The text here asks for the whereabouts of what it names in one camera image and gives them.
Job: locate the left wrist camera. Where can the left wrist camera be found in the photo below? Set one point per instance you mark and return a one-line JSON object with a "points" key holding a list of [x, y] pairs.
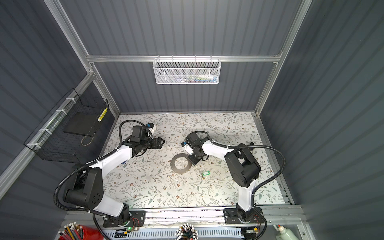
{"points": [[151, 127]]}

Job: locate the key with green tag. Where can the key with green tag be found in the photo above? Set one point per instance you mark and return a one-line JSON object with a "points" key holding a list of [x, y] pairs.
{"points": [[206, 173]]}

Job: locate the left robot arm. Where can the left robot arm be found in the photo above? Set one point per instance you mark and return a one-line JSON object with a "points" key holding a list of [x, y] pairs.
{"points": [[82, 190]]}

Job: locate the bundle of markers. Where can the bundle of markers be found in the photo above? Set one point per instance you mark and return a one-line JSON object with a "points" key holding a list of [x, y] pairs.
{"points": [[186, 232]]}

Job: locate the white glue bottle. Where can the white glue bottle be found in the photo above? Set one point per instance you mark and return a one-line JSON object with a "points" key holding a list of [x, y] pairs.
{"points": [[284, 233]]}

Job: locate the red pencil cup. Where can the red pencil cup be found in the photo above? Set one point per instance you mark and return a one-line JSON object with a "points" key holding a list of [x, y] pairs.
{"points": [[74, 231]]}

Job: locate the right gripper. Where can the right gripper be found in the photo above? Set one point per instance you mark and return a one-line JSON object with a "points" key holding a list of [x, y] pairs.
{"points": [[194, 161]]}

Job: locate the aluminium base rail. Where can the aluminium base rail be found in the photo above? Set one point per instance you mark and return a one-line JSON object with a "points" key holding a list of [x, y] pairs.
{"points": [[220, 216]]}

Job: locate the white wire basket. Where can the white wire basket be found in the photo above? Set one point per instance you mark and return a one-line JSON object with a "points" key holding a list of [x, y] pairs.
{"points": [[183, 72]]}

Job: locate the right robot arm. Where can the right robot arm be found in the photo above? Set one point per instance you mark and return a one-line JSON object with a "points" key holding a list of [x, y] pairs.
{"points": [[242, 165]]}

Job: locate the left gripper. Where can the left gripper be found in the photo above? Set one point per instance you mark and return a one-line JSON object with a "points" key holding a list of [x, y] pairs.
{"points": [[157, 143]]}

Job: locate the black wire basket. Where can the black wire basket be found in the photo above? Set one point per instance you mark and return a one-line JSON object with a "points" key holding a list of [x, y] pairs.
{"points": [[70, 135]]}

